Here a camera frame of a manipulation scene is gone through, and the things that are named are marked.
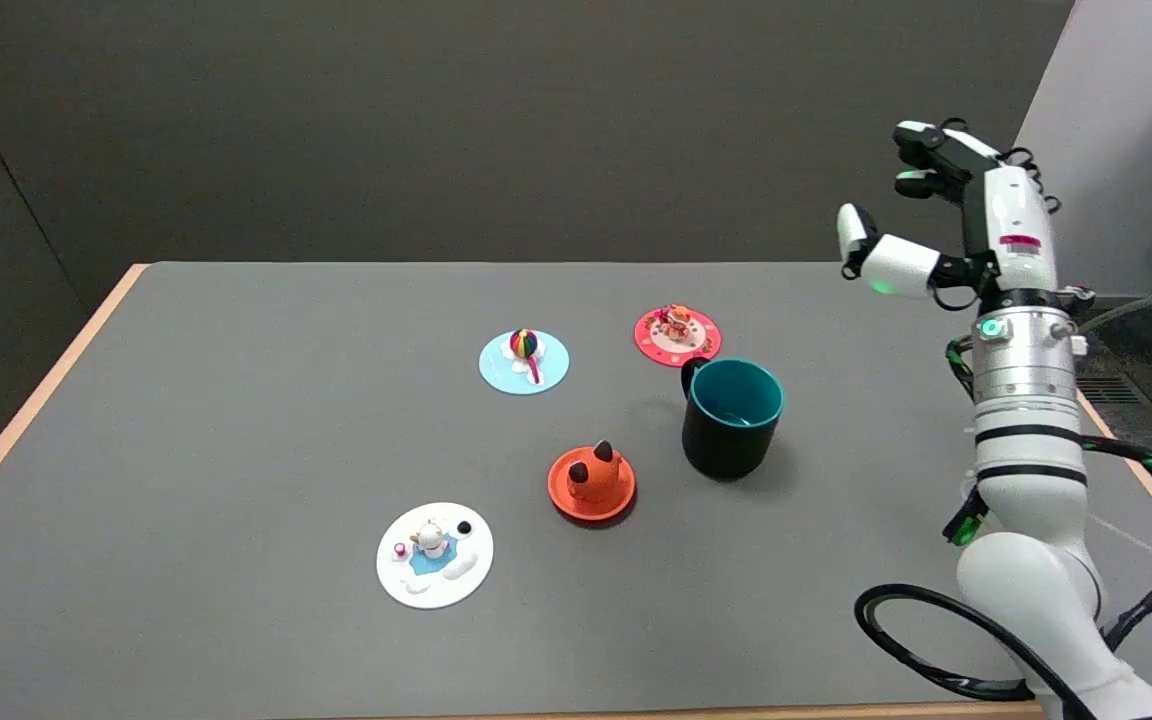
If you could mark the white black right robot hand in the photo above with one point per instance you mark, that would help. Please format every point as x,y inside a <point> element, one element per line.
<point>1014,215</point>

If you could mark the light blue rainbow ball lid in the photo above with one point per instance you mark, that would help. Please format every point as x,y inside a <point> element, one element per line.
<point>524,362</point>

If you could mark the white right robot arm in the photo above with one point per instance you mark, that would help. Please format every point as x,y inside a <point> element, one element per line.
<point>1031,470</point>

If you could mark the red lid with figurine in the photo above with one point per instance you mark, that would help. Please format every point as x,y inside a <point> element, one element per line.
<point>677,334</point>

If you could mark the orange fox cup lid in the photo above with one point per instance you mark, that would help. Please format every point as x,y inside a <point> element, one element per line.
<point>592,482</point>

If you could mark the white lid with cat figurine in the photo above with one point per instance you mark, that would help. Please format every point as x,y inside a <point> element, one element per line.
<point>434,555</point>

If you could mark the floor vent grille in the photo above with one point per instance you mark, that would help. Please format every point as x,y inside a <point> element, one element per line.
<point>1108,391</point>

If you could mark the black mug teal inside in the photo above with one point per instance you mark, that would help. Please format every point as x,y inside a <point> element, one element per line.
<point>731,420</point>

